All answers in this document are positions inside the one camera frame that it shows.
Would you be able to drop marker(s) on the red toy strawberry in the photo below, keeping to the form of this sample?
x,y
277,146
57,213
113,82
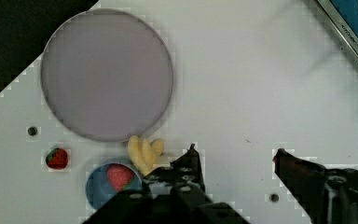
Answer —
x,y
57,159

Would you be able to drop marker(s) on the round grey plate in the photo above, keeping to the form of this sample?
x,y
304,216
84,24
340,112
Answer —
x,y
107,75

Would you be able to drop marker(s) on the yellow toy banana bunch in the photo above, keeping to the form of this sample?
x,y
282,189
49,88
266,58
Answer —
x,y
143,154

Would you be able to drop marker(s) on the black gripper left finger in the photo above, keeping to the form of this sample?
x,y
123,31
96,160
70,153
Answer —
x,y
185,170

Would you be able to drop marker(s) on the blue bowl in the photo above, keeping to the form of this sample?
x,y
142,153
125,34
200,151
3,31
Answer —
x,y
98,189

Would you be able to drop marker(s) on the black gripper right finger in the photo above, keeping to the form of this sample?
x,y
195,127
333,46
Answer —
x,y
329,196

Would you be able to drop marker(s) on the pink toy strawberry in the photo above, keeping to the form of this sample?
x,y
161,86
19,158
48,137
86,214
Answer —
x,y
119,176

